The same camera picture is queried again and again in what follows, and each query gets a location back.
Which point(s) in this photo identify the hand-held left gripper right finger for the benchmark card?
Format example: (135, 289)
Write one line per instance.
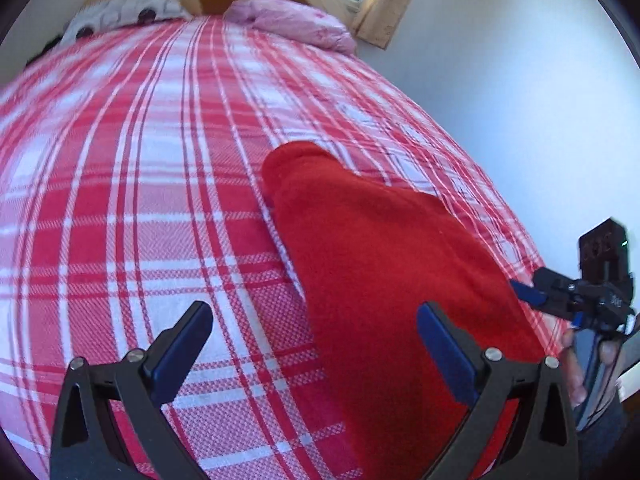
(445, 350)

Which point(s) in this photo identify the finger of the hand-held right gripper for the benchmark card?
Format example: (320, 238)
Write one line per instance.
(531, 292)

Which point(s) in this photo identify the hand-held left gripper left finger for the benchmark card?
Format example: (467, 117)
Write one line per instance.
(182, 340)

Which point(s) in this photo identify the red knitted sweater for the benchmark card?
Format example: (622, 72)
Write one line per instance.
(390, 280)

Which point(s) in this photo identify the person's right forearm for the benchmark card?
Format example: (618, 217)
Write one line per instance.
(602, 440)

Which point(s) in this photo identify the person's right hand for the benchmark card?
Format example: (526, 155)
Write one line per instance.
(574, 365)

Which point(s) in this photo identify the red plaid bed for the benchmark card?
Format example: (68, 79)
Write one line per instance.
(150, 185)

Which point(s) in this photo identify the beige curtain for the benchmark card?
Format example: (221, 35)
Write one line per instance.
(392, 2)

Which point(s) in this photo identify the white polka dot pillow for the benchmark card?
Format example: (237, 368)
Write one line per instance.
(125, 12)

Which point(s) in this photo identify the pink pillow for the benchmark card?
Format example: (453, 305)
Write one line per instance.
(295, 22)

